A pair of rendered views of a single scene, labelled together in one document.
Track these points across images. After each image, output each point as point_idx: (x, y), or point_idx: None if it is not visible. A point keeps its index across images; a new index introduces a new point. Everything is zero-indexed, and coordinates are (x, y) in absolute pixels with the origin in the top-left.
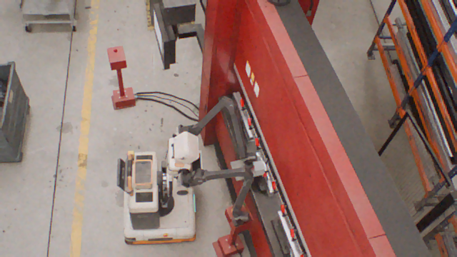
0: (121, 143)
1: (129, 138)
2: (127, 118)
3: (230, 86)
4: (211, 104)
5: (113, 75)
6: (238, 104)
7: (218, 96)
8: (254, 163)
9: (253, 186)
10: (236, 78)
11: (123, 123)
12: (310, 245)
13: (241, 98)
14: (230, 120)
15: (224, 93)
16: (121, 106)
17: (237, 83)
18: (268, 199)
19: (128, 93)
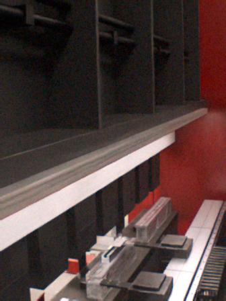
0: (37, 295)
1: (49, 295)
2: (67, 281)
3: (161, 189)
4: None
5: (92, 252)
6: (157, 203)
7: (144, 207)
8: (101, 236)
9: (78, 279)
10: (169, 170)
11: (58, 283)
12: None
13: (167, 201)
14: (134, 224)
15: (153, 205)
16: (71, 271)
17: (172, 185)
18: (82, 300)
19: (87, 258)
